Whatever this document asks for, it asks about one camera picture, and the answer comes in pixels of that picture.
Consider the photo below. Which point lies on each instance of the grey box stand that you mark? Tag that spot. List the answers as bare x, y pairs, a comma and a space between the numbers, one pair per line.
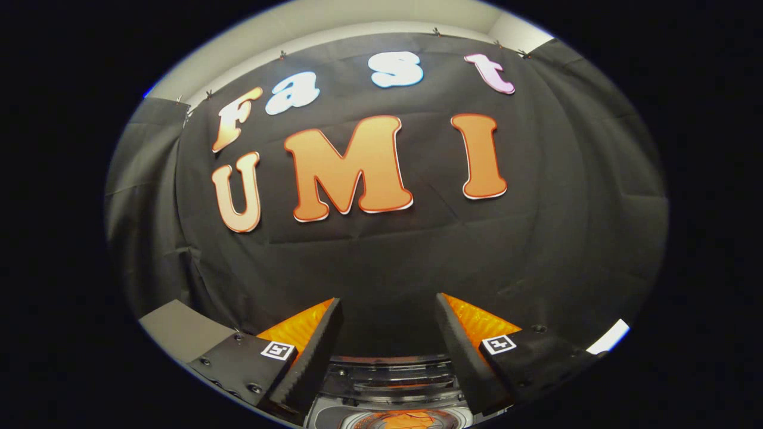
179, 330

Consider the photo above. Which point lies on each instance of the dark grey washing machine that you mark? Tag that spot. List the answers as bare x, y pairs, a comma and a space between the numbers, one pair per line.
334, 414

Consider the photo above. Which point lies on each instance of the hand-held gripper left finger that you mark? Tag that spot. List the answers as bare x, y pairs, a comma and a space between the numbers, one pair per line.
313, 357

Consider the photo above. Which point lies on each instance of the dark transparent washing machine lid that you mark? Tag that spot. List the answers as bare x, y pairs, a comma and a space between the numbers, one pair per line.
393, 378

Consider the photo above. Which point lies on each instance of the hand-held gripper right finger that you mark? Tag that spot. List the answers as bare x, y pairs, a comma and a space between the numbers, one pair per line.
465, 357

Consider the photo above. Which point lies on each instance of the yellow orange polo shirt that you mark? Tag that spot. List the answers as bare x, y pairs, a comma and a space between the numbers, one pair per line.
405, 420

